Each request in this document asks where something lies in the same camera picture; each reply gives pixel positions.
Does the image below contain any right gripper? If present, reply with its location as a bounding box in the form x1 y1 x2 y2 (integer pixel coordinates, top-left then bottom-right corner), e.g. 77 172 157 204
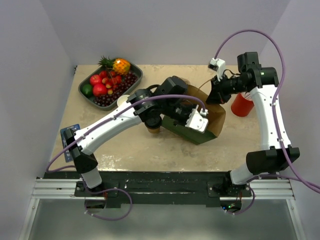
206 72 247 105

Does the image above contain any green paper bag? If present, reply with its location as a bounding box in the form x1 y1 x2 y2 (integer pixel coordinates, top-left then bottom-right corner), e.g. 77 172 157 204
162 77 226 145

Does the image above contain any single brown paper cup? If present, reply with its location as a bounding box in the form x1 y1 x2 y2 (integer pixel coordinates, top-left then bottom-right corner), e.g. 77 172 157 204
147 127 160 134

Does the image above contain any black cup lid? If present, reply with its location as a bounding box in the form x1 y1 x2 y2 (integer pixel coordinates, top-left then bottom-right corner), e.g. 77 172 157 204
144 116 162 130

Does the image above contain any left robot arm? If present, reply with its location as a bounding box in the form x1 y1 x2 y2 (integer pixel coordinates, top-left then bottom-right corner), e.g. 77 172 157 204
63 76 208 196

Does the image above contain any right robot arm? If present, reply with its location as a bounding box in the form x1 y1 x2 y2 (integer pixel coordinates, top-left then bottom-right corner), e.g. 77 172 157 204
206 52 300 197

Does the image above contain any red straw cup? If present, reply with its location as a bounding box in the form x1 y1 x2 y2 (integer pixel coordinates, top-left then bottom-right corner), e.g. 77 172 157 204
230 92 254 117

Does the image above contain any stack of paper cups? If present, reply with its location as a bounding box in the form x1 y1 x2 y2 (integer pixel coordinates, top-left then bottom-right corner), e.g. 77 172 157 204
117 94 131 109

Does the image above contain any purple grapes bunch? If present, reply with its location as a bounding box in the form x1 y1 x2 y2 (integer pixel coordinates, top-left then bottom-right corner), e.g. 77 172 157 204
93 72 138 107

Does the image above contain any grey fruit tray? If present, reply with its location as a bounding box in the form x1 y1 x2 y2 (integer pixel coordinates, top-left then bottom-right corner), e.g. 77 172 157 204
78 64 143 111

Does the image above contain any toy pineapple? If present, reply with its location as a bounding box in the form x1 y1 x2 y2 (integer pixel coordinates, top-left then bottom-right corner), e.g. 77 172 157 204
98 56 131 76

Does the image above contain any red apple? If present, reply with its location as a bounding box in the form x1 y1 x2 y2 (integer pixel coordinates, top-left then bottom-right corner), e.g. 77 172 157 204
92 83 108 97
89 74 102 87

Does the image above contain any green lime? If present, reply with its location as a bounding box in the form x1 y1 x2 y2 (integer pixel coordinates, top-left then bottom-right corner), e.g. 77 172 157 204
81 84 93 98

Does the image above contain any blue card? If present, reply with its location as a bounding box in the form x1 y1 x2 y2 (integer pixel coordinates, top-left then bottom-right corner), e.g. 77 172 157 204
60 124 81 163

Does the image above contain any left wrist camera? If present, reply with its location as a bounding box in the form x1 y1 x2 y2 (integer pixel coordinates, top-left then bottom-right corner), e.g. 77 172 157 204
185 105 209 134

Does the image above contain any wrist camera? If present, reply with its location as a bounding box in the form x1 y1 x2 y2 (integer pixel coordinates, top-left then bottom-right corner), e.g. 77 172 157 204
185 105 209 134
208 58 226 82

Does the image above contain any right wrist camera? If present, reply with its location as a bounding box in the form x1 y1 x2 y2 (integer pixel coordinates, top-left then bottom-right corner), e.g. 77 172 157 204
208 58 226 82

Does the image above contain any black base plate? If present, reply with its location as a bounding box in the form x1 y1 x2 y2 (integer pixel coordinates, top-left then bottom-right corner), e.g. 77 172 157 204
43 170 279 209

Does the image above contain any aluminium rail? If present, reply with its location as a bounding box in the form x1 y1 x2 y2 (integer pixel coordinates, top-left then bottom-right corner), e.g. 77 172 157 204
220 178 295 200

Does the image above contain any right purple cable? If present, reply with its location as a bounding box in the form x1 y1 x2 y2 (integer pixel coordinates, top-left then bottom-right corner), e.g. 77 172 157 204
214 29 320 194

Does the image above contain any purple cable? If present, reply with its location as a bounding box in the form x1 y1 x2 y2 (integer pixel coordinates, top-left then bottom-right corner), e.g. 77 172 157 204
214 29 320 194
46 94 207 174

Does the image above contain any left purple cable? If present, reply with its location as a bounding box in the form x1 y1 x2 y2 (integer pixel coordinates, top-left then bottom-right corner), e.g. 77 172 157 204
46 94 207 174

